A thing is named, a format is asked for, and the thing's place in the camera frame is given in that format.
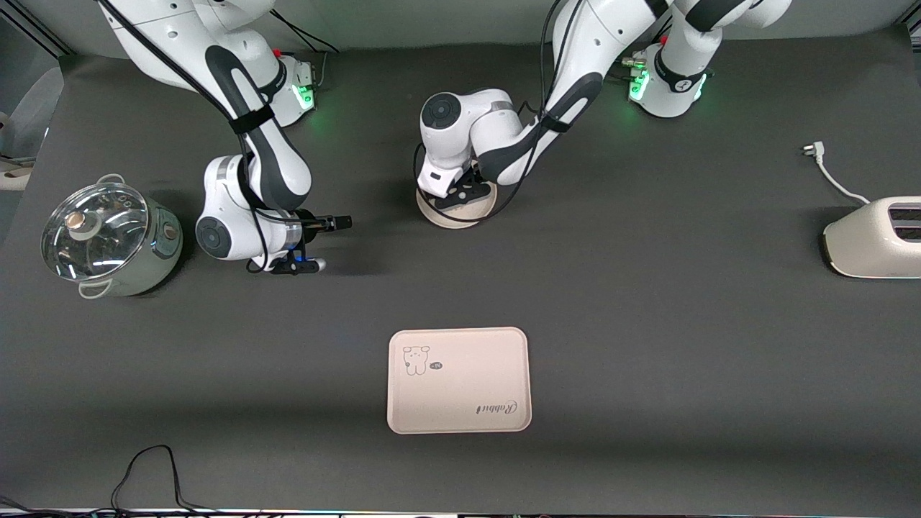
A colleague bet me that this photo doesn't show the round beige plate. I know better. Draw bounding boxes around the round beige plate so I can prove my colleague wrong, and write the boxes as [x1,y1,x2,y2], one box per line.
[416,183,498,230]

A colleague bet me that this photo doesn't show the beige tray with bear print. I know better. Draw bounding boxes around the beige tray with bear print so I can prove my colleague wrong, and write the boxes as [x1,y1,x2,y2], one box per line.
[387,327,532,435]

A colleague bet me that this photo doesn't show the pale green electric pot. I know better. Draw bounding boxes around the pale green electric pot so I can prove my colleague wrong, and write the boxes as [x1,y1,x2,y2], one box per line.
[41,174,184,299]

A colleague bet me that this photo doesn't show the glass pot lid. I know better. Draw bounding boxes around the glass pot lid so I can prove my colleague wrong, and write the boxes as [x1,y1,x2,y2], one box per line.
[41,182,150,281]

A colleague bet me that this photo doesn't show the white toaster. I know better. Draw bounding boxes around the white toaster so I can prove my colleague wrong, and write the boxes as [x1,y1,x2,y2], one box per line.
[822,196,921,279]

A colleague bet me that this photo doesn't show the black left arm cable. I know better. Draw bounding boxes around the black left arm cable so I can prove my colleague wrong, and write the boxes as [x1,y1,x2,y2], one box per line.
[414,0,584,225]

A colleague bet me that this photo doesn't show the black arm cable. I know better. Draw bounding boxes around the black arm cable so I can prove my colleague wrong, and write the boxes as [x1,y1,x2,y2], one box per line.
[414,0,584,225]
[97,0,310,274]

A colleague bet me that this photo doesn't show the black right base cables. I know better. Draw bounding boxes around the black right base cables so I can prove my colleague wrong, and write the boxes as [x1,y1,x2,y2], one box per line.
[273,9,340,91]

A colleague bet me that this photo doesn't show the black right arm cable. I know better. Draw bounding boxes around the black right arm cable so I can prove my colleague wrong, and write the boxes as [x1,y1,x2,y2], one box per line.
[97,0,310,274]

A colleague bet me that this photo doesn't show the black cable on table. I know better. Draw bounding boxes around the black cable on table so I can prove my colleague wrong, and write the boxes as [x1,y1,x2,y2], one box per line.
[0,445,217,518]

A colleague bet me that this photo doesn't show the black metal frame rail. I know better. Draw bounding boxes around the black metal frame rail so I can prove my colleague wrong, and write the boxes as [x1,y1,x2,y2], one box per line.
[0,11,73,58]

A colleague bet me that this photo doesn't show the white toaster power cable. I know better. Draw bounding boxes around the white toaster power cable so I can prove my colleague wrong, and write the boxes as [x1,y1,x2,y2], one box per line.
[802,142,871,206]

